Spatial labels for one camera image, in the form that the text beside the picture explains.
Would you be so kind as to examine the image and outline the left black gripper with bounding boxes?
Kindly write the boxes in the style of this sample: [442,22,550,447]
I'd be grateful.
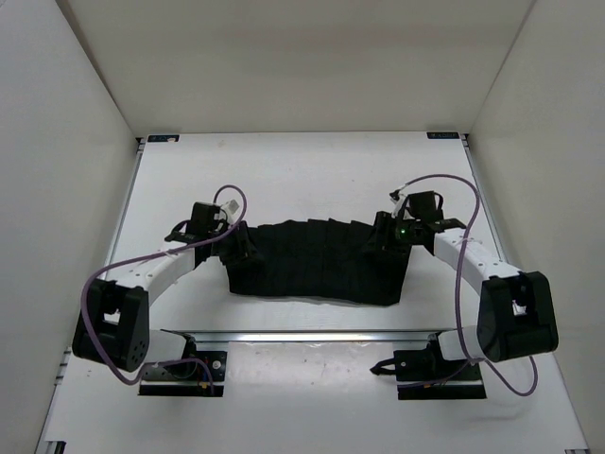
[210,218,267,268]

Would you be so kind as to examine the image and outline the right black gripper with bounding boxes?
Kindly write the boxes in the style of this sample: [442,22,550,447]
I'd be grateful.
[361,212,421,257]

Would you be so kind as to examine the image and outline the black pleated skirt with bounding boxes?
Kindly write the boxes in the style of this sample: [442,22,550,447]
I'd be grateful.
[224,218,411,306]

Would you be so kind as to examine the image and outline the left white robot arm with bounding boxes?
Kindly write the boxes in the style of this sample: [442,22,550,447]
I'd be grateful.
[72,200,247,386]

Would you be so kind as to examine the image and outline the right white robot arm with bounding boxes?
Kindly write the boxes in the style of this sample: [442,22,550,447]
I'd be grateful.
[358,191,559,379]

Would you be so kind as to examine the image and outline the right blue table label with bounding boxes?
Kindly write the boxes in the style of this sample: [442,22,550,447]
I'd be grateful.
[426,131,459,140]

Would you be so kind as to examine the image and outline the blue table label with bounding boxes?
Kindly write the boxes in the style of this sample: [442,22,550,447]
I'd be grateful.
[147,134,180,143]
[426,131,459,140]

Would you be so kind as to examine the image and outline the left blue table label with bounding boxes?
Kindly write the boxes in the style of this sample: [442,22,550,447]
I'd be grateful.
[147,134,180,143]

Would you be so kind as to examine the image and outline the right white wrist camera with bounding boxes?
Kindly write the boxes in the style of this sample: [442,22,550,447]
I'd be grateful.
[389,185,408,218]

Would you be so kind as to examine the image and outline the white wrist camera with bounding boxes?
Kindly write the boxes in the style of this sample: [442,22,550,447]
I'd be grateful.
[218,200,240,224]
[389,185,408,218]

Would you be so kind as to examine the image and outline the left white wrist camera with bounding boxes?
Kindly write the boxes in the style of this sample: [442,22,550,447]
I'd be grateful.
[218,200,240,224]

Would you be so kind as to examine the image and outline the front aluminium rail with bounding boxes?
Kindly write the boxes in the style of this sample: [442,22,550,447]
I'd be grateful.
[190,330,433,343]

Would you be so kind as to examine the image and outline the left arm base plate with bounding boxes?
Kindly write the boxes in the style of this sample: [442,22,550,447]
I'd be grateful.
[138,343,228,398]

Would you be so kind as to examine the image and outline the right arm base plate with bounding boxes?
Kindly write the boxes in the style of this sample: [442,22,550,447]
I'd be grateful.
[370,346,487,401]

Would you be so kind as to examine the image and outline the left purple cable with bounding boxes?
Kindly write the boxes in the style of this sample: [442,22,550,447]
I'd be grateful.
[79,183,251,396]

